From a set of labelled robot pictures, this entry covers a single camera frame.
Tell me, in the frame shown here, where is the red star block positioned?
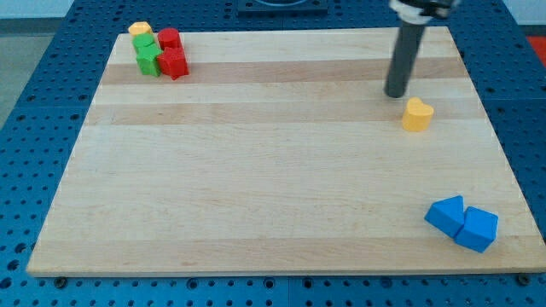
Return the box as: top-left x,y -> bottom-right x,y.
157,47 -> 189,80

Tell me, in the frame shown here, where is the blue triangle block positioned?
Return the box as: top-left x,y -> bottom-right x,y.
424,195 -> 464,239

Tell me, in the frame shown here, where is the blue cube block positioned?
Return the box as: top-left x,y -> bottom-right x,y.
454,206 -> 498,253

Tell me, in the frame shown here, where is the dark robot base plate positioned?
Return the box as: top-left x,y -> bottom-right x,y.
234,0 -> 328,16

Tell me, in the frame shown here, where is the wooden board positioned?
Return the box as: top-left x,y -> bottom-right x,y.
26,26 -> 545,277

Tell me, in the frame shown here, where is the yellow heart block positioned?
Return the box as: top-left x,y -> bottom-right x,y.
402,97 -> 434,132

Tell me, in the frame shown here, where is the yellow hexagon block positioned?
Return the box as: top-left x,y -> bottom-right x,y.
128,21 -> 153,37

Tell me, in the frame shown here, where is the red cylinder block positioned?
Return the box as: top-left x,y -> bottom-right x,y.
157,27 -> 183,49

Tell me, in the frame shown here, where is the green star block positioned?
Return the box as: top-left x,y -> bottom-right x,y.
136,44 -> 162,77

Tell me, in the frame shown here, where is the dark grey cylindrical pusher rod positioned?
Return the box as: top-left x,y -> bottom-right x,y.
384,21 -> 425,98

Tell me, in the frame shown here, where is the white and black rod mount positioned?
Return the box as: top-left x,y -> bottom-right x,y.
388,0 -> 461,25

